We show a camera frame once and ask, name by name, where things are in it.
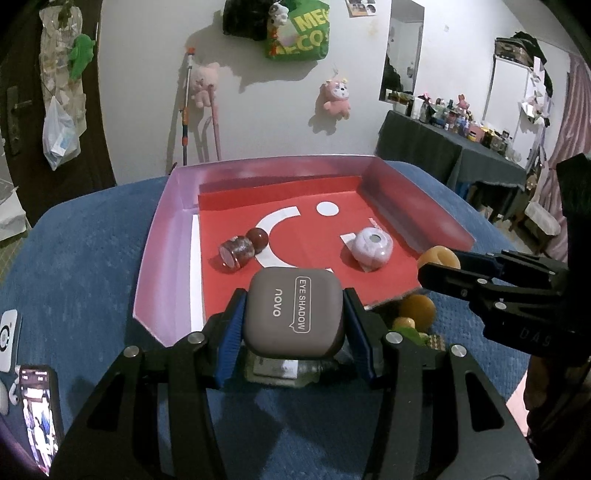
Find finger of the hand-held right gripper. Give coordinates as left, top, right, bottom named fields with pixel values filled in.
left=418, top=262, right=561, bottom=319
left=450, top=249, right=568, bottom=278

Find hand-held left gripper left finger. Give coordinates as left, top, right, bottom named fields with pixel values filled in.
left=48, top=288, right=247, bottom=480

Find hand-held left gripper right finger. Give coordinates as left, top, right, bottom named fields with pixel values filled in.
left=342, top=287, right=541, bottom=480

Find orange hollow round cup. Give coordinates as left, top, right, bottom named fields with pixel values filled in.
left=418, top=246, right=461, bottom=271

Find orange ball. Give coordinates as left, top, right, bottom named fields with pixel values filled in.
left=399, top=294, right=436, bottom=330

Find grey eye shadow case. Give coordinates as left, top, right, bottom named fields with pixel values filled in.
left=242, top=267, right=347, bottom=358

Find pink cardboard box red insert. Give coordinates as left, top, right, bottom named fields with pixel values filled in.
left=132, top=154, right=476, bottom=349

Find green yellow small object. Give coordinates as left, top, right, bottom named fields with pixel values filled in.
left=390, top=316, right=432, bottom=347

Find beige stool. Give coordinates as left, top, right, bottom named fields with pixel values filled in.
left=524, top=200, right=561, bottom=252

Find glitter bottle with red cap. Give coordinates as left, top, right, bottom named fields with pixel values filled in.
left=218, top=227, right=269, bottom=270

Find pink white round device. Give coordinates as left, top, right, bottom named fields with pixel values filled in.
left=344, top=227, right=394, bottom=271

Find table with dark cloth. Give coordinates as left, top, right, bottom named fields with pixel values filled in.
left=375, top=110, right=529, bottom=217

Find row of cosmetic bottles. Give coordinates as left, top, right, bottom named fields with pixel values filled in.
left=387, top=90, right=518, bottom=160

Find pink curtain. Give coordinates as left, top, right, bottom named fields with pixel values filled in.
left=538, top=51, right=591, bottom=261

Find white metal rack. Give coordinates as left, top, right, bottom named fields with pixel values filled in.
left=482, top=37, right=555, bottom=171

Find pink plastic stick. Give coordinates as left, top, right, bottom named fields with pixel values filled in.
left=198, top=88, right=222, bottom=162

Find black smartphone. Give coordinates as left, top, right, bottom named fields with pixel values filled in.
left=16, top=364, right=65, bottom=476

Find dark bag on rack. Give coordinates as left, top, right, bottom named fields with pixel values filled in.
left=494, top=31, right=546, bottom=63

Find white orange mop pole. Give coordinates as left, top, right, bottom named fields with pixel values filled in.
left=179, top=46, right=195, bottom=166

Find pink dog plush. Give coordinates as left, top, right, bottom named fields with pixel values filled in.
left=322, top=78, right=352, bottom=117

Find white square device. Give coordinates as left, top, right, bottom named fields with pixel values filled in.
left=0, top=309, right=20, bottom=372

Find white paper sheet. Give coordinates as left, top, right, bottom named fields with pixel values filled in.
left=0, top=182, right=31, bottom=241

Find pink bear plush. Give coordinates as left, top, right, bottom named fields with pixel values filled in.
left=190, top=62, right=220, bottom=109

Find dark brown door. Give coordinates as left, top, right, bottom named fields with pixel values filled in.
left=0, top=0, right=116, bottom=227

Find white plastic bag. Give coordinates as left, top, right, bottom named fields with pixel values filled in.
left=42, top=97, right=81, bottom=171

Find green shopping bag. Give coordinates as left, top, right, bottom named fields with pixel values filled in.
left=264, top=0, right=331, bottom=62

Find black hanging bag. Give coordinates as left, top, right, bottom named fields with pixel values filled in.
left=222, top=0, right=273, bottom=37

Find green plush toy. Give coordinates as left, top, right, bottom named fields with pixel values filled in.
left=68, top=33, right=95, bottom=79

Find white cow plush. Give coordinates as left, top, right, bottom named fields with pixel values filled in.
left=268, top=0, right=291, bottom=28

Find clear hanging organiser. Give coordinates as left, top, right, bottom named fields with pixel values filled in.
left=39, top=0, right=88, bottom=134

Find wall mirror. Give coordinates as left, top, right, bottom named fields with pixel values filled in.
left=379, top=0, right=424, bottom=104

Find wall photos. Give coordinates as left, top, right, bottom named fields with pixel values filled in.
left=346, top=0, right=378, bottom=18

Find metal door handle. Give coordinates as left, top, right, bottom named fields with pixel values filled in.
left=6, top=85, right=33, bottom=155

